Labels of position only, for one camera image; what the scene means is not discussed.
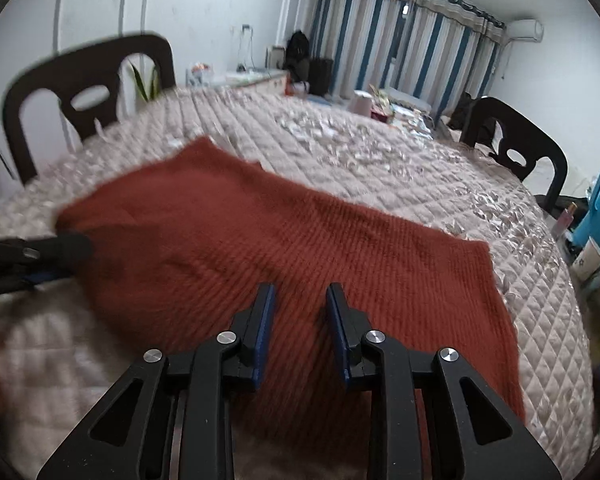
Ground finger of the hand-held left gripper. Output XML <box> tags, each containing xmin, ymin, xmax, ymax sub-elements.
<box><xmin>0</xmin><ymin>230</ymin><xmax>95</xmax><ymax>268</ymax></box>
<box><xmin>0</xmin><ymin>266</ymin><xmax>77</xmax><ymax>297</ymax></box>

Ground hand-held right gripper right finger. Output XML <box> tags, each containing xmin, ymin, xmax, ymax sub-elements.
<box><xmin>326</xmin><ymin>282</ymin><xmax>564</xmax><ymax>480</ymax></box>

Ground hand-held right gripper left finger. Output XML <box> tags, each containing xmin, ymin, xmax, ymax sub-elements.
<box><xmin>36</xmin><ymin>283</ymin><xmax>277</xmax><ymax>480</ymax></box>

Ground rust red knitted sweater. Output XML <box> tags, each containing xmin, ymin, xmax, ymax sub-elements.
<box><xmin>55</xmin><ymin>135</ymin><xmax>526</xmax><ymax>421</ymax></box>

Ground dark wooden chair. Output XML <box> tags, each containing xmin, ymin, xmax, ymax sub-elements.
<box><xmin>459</xmin><ymin>96</ymin><xmax>568</xmax><ymax>211</ymax></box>
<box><xmin>1</xmin><ymin>32</ymin><xmax>176</xmax><ymax>186</ymax></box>

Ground green potted plant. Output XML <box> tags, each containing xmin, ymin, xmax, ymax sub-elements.
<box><xmin>129</xmin><ymin>60</ymin><xmax>161</xmax><ymax>101</ymax></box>

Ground pink quilted blanket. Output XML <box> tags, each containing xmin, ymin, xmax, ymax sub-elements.
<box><xmin>0</xmin><ymin>82</ymin><xmax>600</xmax><ymax>480</ymax></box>

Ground white plastic container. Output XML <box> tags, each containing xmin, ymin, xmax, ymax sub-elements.
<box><xmin>349</xmin><ymin>89</ymin><xmax>373</xmax><ymax>116</ymax></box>

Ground pile of papers and packets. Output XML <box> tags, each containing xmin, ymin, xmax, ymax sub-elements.
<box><xmin>370</xmin><ymin>85</ymin><xmax>451</xmax><ymax>133</ymax></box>

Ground small pink bottle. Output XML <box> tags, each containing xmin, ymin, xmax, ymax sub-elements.
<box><xmin>555</xmin><ymin>200</ymin><xmax>578</xmax><ymax>241</ymax></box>

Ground dark bag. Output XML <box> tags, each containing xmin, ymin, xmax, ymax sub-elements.
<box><xmin>450</xmin><ymin>92</ymin><xmax>476</xmax><ymax>128</ymax></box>

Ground white low cabinet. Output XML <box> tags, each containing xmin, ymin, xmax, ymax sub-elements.
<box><xmin>185</xmin><ymin>67</ymin><xmax>288</xmax><ymax>96</ymax></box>

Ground white paper cup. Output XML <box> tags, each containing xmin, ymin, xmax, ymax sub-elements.
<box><xmin>572</xmin><ymin>236</ymin><xmax>600</xmax><ymax>281</ymax></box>

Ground black suitcase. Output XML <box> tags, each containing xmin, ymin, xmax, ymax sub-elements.
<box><xmin>307</xmin><ymin>57</ymin><xmax>335</xmax><ymax>96</ymax></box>

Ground black backpack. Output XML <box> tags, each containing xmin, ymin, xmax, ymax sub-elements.
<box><xmin>284</xmin><ymin>30</ymin><xmax>312</xmax><ymax>83</ymax></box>

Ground blue striped curtain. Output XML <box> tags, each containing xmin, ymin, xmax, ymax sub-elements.
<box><xmin>305</xmin><ymin>0</ymin><xmax>507</xmax><ymax>111</ymax></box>

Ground white air conditioner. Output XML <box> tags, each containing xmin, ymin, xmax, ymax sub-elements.
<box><xmin>505</xmin><ymin>19</ymin><xmax>543</xmax><ymax>43</ymax></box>

